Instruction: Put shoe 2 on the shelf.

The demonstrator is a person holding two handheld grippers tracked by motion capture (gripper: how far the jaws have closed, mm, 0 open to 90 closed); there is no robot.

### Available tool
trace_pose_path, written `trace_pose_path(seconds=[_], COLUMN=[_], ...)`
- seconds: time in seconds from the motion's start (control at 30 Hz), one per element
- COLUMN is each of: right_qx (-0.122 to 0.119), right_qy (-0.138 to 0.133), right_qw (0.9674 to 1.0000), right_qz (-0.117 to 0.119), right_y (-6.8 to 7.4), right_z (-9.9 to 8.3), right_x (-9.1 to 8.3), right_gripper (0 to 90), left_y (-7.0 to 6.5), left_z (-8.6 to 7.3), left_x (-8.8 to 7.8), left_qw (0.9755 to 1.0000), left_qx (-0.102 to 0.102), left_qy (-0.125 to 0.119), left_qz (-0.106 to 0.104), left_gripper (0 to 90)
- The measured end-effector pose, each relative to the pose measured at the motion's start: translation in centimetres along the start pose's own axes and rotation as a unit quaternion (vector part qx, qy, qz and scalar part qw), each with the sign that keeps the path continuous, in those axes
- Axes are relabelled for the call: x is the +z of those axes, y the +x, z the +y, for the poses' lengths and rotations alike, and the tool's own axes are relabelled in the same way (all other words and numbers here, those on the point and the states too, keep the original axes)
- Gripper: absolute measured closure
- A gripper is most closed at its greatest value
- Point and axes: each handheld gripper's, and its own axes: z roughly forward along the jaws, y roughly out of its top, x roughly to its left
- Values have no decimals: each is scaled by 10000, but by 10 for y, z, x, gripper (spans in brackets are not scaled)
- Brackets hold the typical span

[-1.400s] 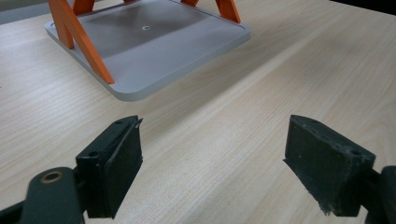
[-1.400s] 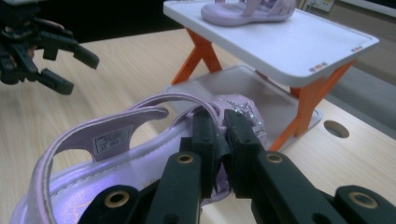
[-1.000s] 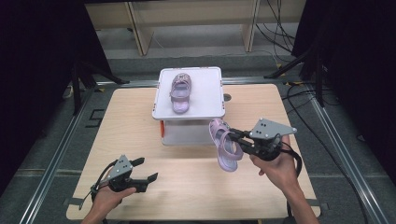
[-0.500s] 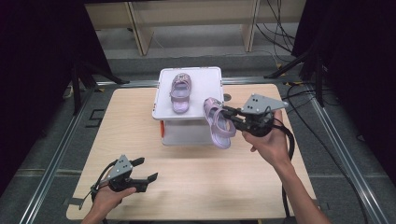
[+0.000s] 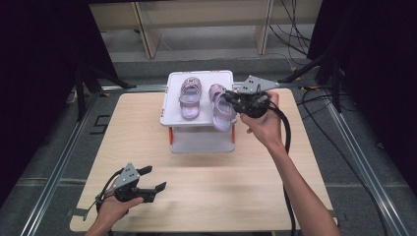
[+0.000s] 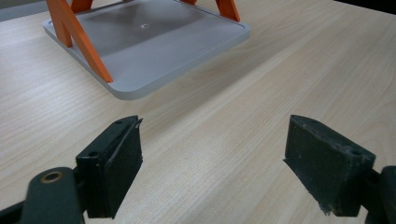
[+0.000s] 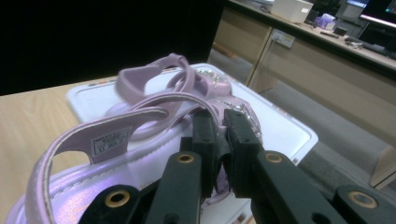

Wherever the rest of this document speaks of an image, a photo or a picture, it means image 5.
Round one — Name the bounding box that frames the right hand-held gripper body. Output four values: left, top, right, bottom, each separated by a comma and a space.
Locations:
234, 75, 280, 119

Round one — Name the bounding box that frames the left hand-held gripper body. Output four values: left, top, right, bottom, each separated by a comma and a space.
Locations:
112, 162, 146, 203

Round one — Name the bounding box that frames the purple child sandal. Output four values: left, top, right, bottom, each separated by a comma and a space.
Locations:
208, 83, 238, 132
178, 77, 203, 121

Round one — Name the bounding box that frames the white two-tier shoe rack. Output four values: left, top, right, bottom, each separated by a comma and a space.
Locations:
159, 69, 238, 155

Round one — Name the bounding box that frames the person's right hand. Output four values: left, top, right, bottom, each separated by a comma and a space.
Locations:
240, 90, 284, 151

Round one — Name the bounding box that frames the person's left hand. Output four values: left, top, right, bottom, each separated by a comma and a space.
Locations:
95, 196, 145, 228

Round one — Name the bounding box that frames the black metal stand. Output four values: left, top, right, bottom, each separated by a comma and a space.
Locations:
75, 63, 138, 122
277, 48, 344, 114

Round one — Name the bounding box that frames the light wooden bench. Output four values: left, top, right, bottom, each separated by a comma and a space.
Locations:
89, 0, 324, 60

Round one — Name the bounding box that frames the dark curtain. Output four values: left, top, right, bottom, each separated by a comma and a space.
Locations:
308, 0, 417, 195
0, 0, 119, 205

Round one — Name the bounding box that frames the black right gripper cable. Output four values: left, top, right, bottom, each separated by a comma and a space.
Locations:
268, 100, 298, 236

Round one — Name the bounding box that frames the metal floor rail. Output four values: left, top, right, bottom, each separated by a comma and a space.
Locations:
328, 101, 411, 236
19, 91, 101, 236

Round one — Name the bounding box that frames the bundle of black floor cables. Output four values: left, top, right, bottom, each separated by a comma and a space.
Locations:
268, 0, 313, 67

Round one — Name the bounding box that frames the long black floor cable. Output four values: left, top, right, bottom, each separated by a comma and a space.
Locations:
296, 88, 391, 236

